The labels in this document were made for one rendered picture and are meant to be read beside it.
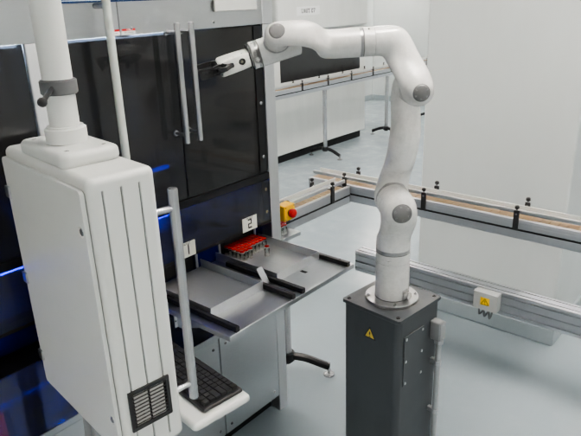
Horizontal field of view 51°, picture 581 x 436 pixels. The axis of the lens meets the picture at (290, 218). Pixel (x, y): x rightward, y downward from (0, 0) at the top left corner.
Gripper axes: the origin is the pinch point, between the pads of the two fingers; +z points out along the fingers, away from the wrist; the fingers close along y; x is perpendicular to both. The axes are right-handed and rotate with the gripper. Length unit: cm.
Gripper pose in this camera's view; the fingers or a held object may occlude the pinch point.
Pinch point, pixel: (201, 72)
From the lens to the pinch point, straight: 193.7
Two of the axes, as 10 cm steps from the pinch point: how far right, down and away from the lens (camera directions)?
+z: -9.4, 3.2, -0.7
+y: -2.0, -3.9, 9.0
